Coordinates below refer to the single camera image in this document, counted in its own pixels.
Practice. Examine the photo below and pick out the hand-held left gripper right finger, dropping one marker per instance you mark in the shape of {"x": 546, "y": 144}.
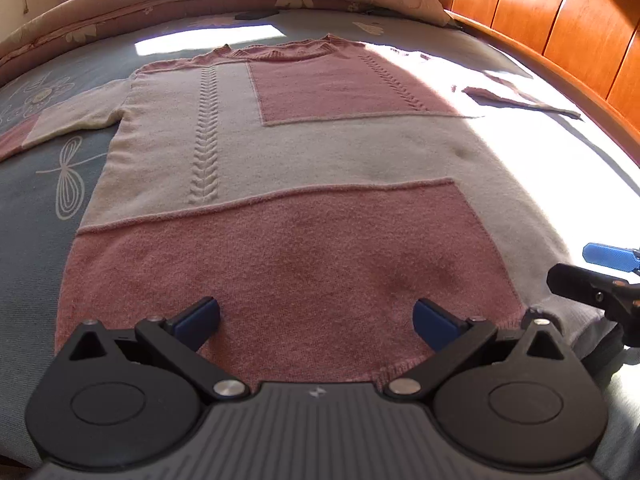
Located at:
{"x": 435, "y": 325}

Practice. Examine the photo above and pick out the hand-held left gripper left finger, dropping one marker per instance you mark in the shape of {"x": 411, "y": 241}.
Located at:
{"x": 197, "y": 322}

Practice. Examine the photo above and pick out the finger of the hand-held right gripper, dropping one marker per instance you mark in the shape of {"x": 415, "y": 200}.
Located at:
{"x": 607, "y": 255}
{"x": 575, "y": 280}

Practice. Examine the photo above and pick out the pink and cream knit sweater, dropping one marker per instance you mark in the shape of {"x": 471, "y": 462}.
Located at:
{"x": 300, "y": 160}

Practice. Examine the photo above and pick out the wooden headboard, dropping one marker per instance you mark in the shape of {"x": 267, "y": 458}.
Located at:
{"x": 565, "y": 20}

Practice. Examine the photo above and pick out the black phone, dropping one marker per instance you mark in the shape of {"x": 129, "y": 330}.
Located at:
{"x": 257, "y": 14}

